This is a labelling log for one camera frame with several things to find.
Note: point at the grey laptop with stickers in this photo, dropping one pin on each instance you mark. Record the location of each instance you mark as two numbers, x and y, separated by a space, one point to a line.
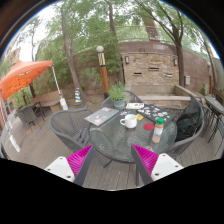
101 116

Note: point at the red round coaster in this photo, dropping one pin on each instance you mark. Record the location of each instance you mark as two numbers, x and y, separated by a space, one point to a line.
148 126

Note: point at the grey wicker chair right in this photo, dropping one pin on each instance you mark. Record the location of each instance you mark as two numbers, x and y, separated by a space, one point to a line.
180 146

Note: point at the grey wicker chair left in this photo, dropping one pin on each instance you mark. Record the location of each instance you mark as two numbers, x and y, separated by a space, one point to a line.
71 128

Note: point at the round glass patio table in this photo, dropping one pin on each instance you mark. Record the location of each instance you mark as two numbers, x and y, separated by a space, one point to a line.
114 140

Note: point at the white booklet on table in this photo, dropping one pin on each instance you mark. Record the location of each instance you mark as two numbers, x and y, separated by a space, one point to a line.
134 105

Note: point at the potted green plant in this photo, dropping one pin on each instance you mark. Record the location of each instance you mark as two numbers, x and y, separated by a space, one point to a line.
117 95

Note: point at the grey wicker chair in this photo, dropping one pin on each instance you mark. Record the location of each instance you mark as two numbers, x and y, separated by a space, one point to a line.
180 146
71 128
130 97

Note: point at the wooden lamp post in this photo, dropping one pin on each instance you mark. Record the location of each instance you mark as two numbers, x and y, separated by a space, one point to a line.
103 71

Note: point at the dark side table right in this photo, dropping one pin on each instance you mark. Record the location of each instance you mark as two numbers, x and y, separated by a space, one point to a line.
215 117

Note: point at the grey wicker chair far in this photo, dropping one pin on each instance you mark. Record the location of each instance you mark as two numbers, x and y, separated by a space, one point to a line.
130 97

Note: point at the striped traffic cone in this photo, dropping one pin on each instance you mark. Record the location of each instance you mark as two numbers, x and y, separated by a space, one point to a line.
77 94

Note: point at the black laptop with stickers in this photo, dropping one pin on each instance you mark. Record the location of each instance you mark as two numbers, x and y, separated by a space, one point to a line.
153 113

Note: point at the plastic bottle with green cap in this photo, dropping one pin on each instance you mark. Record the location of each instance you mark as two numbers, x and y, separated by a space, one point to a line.
158 130

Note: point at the grey chair under canopy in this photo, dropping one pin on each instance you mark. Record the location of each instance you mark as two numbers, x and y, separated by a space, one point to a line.
29 114

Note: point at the orange canopy tent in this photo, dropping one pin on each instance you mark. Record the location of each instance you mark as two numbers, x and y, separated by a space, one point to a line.
21 75

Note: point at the white ceramic mug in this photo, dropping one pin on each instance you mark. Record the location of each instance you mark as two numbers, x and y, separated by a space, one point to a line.
130 121

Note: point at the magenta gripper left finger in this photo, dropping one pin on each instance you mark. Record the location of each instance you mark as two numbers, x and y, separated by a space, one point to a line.
74 167

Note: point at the yellow sticky note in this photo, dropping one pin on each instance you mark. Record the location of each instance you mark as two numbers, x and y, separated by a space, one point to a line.
139 117

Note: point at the black backpack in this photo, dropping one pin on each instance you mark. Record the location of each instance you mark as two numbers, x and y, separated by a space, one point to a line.
189 121

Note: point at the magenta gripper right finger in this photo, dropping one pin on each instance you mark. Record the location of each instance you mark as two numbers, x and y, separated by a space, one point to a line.
152 166

